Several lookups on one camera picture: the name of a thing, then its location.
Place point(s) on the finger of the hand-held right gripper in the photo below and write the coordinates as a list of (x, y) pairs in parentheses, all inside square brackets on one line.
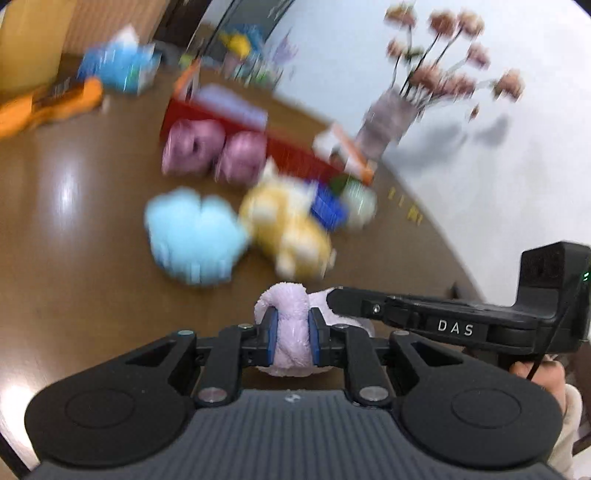
[(355, 302)]

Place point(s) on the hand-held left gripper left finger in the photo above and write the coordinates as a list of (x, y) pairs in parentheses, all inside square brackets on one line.
[(271, 337)]

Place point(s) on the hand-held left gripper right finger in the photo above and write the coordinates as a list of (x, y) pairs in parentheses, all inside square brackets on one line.
[(315, 339)]

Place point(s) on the lavender plush toy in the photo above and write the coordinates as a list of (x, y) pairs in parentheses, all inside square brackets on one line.
[(291, 323)]

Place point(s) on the yellow plush toy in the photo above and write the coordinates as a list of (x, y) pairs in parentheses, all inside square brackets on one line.
[(286, 221)]

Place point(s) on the light blue plush toy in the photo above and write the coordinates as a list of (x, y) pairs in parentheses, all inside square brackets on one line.
[(194, 235)]

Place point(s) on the red cardboard box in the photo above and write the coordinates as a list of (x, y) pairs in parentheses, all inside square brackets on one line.
[(295, 154)]

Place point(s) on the pink plush toy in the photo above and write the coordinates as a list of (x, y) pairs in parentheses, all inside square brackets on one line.
[(191, 145), (240, 157)]

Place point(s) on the person's right forearm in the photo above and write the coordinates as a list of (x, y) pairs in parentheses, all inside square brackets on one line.
[(569, 434)]

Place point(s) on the person's right hand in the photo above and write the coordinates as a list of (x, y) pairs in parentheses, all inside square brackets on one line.
[(547, 378)]

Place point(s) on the small blue toy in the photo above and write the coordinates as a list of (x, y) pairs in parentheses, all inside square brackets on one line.
[(328, 207)]

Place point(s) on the pale green mesh ball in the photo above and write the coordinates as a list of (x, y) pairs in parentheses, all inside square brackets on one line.
[(361, 203)]

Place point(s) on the scattered yellow petals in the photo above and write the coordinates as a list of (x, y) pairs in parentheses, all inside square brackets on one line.
[(408, 207)]

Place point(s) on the pink knitted vase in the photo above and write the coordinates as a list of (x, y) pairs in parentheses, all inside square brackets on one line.
[(385, 122)]

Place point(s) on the pink artificial flowers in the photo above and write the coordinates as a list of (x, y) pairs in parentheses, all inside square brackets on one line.
[(443, 69)]

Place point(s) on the pile of assorted packets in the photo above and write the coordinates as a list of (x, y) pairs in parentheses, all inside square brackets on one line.
[(240, 50)]

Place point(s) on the blue tissue pack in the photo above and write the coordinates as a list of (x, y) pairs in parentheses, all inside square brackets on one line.
[(120, 60)]

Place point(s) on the orange waist belt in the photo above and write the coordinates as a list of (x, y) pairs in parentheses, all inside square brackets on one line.
[(51, 108)]

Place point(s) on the dark brown door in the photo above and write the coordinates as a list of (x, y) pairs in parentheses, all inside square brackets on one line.
[(178, 21)]

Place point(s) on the pink suitcase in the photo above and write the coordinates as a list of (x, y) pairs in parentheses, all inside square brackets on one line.
[(115, 23)]

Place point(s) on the yellow thermos jug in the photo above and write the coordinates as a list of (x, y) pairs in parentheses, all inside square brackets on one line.
[(27, 46)]

